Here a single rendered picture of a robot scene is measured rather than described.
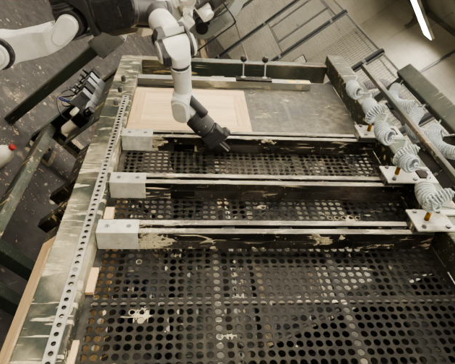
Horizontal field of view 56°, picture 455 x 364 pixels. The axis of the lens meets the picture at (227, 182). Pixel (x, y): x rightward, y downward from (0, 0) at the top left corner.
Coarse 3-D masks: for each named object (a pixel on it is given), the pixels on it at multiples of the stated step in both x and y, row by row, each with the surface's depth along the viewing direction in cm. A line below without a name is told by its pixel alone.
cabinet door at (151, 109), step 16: (144, 96) 215; (160, 96) 217; (208, 96) 220; (224, 96) 222; (240, 96) 222; (144, 112) 202; (160, 112) 203; (208, 112) 206; (224, 112) 207; (240, 112) 208; (128, 128) 189; (144, 128) 190; (160, 128) 191; (176, 128) 191; (240, 128) 195
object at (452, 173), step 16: (352, 80) 200; (352, 96) 195; (384, 96) 180; (400, 112) 166; (384, 128) 164; (416, 128) 155; (384, 144) 165; (432, 144) 146; (400, 160) 150; (416, 160) 149; (448, 176) 134; (416, 192) 137; (432, 192) 132; (432, 208) 131; (448, 208) 129
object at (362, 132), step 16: (368, 112) 178; (384, 112) 175; (368, 128) 181; (128, 144) 176; (144, 144) 176; (160, 144) 177; (176, 144) 177; (192, 144) 178; (240, 144) 179; (256, 144) 180; (272, 144) 180; (288, 144) 181; (304, 144) 181; (320, 144) 182; (336, 144) 182; (352, 144) 183; (368, 144) 184
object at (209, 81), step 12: (144, 84) 230; (156, 84) 230; (168, 84) 231; (192, 84) 232; (204, 84) 232; (216, 84) 233; (228, 84) 233; (240, 84) 234; (252, 84) 234; (264, 84) 234; (276, 84) 235; (288, 84) 235; (300, 84) 236
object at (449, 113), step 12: (396, 72) 267; (408, 72) 259; (408, 84) 252; (420, 84) 245; (432, 84) 239; (420, 96) 239; (432, 96) 233; (444, 96) 227; (432, 108) 227; (444, 108) 221; (444, 120) 216; (384, 204) 199
